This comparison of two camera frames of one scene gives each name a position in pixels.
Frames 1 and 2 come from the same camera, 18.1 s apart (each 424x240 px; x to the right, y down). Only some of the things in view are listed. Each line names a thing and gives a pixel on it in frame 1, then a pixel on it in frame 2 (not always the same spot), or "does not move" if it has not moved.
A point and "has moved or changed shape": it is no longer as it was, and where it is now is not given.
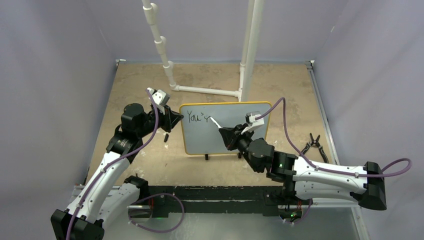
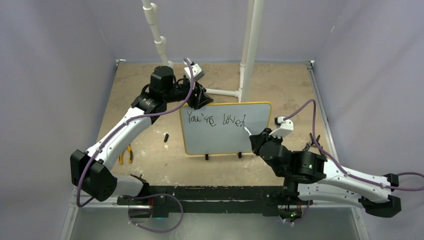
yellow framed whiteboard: [200, 135] does not move
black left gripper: [170, 119] -> [195, 100]
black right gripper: [234, 134] -> [257, 139]
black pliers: [314, 143] does not move
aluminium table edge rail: [357, 211] does not move
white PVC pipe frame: [250, 57] does not move
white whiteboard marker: [216, 122] has moved or changed shape
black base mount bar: [264, 199] does not move
